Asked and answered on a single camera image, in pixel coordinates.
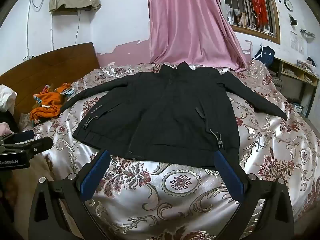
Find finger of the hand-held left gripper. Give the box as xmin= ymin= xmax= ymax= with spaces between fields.
xmin=0 ymin=130 xmax=36 ymax=146
xmin=0 ymin=137 xmax=54 ymax=157

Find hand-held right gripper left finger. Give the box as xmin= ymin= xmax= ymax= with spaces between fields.
xmin=28 ymin=149 xmax=112 ymax=240

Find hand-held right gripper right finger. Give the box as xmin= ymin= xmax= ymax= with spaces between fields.
xmin=214 ymin=151 xmax=295 ymax=240

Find black jacket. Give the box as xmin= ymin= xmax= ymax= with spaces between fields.
xmin=59 ymin=61 xmax=288 ymax=169

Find orange clothes pile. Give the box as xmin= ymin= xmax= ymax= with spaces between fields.
xmin=29 ymin=82 xmax=75 ymax=124

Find pink cloth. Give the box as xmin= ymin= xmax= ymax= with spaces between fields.
xmin=0 ymin=122 xmax=14 ymax=137

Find white pillow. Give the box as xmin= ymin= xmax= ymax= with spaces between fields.
xmin=0 ymin=84 xmax=18 ymax=113

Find floral satin bedspread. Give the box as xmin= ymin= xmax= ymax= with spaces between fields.
xmin=19 ymin=60 xmax=320 ymax=240

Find wooden headboard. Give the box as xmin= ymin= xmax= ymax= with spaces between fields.
xmin=0 ymin=42 xmax=100 ymax=130

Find wooden desk shelf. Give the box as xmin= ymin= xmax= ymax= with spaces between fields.
xmin=271 ymin=57 xmax=320 ymax=117

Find blue backpack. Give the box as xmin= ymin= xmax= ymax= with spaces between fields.
xmin=252 ymin=45 xmax=275 ymax=67

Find barred wooden window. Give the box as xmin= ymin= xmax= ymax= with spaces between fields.
xmin=220 ymin=0 xmax=280 ymax=43

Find pink curtain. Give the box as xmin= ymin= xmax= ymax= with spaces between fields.
xmin=146 ymin=0 xmax=254 ymax=72

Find red hanging cloth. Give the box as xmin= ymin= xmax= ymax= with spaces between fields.
xmin=251 ymin=0 xmax=268 ymax=27

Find white wall cable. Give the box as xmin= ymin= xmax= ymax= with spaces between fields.
xmin=26 ymin=0 xmax=38 ymax=58

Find white wall papers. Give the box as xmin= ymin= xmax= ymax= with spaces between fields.
xmin=290 ymin=31 xmax=305 ymax=55

